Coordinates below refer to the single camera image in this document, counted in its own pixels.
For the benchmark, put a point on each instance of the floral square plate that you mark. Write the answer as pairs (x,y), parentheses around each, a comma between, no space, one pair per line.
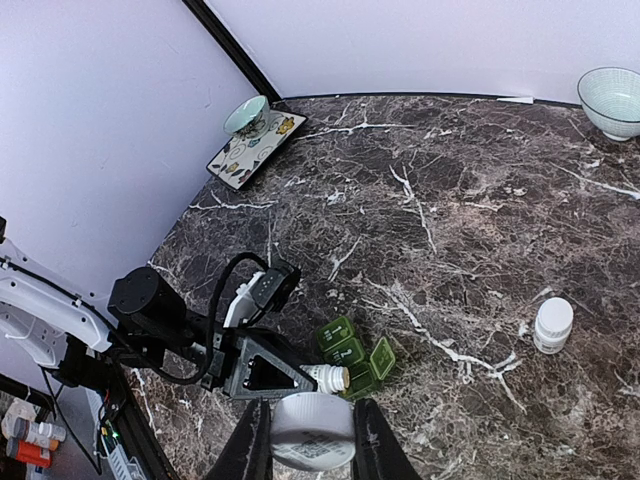
(239,160)

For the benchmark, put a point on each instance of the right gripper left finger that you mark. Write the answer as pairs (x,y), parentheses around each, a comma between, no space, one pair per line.
(247,454)

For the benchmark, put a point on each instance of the pale green bowl right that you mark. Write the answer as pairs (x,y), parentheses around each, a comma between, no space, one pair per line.
(609,97)

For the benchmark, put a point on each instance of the left black frame post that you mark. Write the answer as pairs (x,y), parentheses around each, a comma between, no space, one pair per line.
(232,48)

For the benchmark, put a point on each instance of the pale green bowl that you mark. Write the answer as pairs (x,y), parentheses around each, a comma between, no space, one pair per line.
(609,97)
(249,120)

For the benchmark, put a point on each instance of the white slotted cable duct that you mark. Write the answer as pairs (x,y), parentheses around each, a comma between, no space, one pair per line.
(109,446)

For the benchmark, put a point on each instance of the pale green bowl left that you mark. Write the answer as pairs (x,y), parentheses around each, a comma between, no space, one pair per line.
(249,120)

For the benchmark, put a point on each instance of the white bottle cap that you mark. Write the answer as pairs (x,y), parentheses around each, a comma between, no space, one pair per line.
(312,431)

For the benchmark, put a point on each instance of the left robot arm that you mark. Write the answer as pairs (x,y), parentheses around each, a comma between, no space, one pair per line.
(80,337)

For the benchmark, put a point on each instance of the white pill bottle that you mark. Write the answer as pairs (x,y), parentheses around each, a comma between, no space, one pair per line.
(553,325)
(329,379)

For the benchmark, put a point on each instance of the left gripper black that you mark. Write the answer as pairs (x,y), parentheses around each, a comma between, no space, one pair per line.
(245,367)

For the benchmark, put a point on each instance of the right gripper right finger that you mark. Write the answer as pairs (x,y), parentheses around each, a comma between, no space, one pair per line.
(379,455)

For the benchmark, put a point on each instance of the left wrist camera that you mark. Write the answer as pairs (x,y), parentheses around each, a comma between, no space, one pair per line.
(267,291)

